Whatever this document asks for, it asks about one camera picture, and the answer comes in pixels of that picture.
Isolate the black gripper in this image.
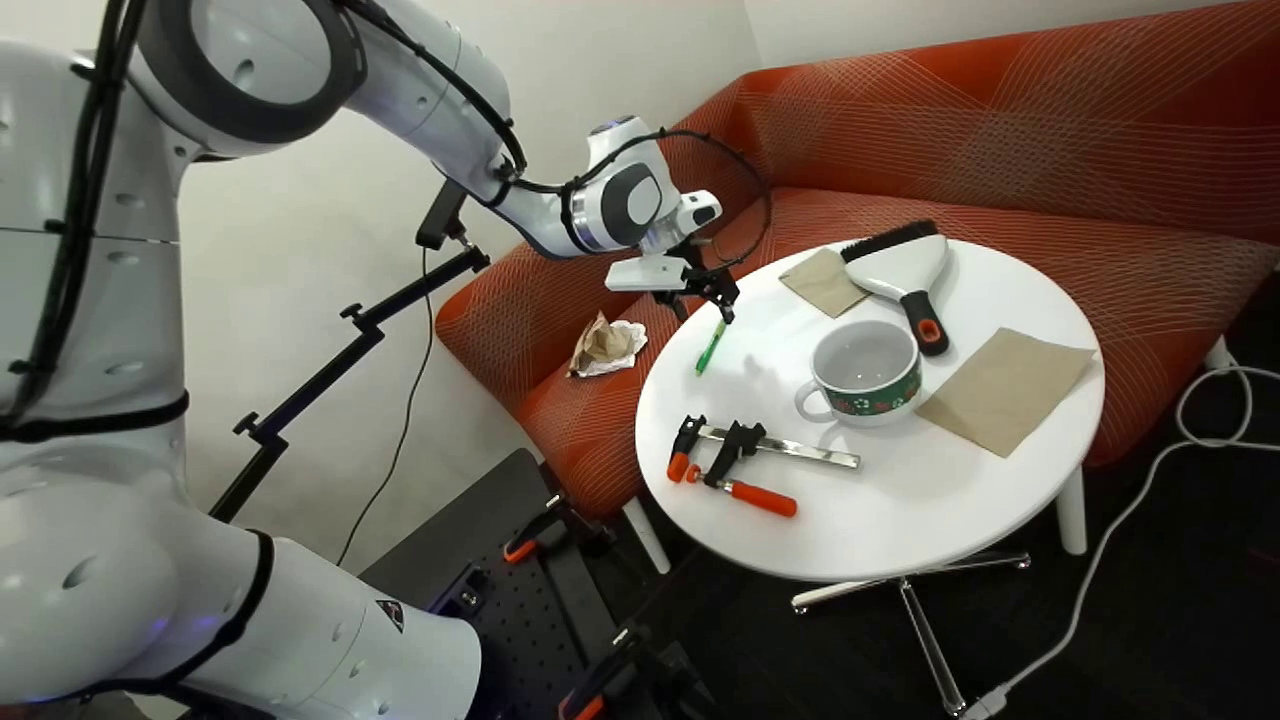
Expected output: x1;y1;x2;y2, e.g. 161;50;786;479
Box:
659;243;744;328

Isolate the green pen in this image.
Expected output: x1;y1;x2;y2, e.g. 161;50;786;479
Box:
691;317;731;379

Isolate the white and green mug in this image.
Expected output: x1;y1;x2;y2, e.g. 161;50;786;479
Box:
791;317;927;432

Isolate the crumpled paper wrapper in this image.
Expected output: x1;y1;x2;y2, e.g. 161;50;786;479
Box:
564;312;651;382

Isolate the small brown cardboard piece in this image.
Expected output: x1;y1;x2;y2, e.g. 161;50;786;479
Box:
776;243;874;318

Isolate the black and orange bar clamp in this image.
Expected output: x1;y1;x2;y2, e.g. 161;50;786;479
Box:
665;413;865;525

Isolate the white round table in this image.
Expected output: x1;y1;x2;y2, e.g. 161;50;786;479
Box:
634;237;1109;720

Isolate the large brown cardboard piece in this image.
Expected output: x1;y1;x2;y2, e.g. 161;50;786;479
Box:
917;323;1100;460

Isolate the orange patterned sofa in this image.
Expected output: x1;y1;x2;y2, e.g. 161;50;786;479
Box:
432;0;1280;529

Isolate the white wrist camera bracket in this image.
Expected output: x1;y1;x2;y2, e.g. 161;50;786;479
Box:
606;255;698;294

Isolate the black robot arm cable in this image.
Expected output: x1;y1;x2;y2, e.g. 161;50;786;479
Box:
334;0;776;272

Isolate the white scraper with black handle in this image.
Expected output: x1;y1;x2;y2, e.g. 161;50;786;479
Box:
836;214;955;361

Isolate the black camera on stand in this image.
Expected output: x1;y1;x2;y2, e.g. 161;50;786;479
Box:
411;174;473;250

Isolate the small orange-handled mounting clamp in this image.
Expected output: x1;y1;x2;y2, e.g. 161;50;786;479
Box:
499;493;616;571

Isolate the thin black camera cable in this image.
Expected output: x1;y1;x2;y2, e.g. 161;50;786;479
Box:
334;243;445;575

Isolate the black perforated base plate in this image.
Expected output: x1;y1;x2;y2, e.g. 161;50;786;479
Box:
357;442;712;720

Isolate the large orange-handled mounting clamp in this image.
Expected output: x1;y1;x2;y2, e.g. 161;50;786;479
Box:
555;625;716;720

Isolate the white floor cable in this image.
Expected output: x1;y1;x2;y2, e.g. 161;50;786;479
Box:
955;354;1280;720

